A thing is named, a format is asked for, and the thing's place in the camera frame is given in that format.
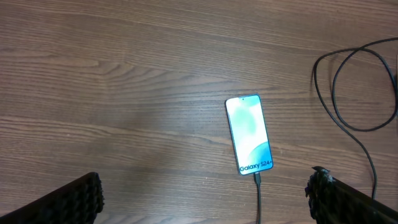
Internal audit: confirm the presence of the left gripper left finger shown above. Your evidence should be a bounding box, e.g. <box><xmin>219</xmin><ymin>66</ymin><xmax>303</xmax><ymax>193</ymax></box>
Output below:
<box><xmin>1</xmin><ymin>172</ymin><xmax>104</xmax><ymax>224</ymax></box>

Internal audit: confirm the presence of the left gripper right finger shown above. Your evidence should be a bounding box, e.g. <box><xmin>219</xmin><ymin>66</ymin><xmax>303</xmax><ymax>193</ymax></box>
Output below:
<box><xmin>305</xmin><ymin>166</ymin><xmax>397</xmax><ymax>224</ymax></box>

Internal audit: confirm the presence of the black USB charging cable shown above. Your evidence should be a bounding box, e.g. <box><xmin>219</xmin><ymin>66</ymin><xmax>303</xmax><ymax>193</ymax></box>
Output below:
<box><xmin>253</xmin><ymin>37</ymin><xmax>398</xmax><ymax>224</ymax></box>

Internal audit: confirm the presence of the blue Galaxy smartphone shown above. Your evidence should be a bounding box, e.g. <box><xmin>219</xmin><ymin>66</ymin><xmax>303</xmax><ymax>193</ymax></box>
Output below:
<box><xmin>225</xmin><ymin>95</ymin><xmax>274</xmax><ymax>175</ymax></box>

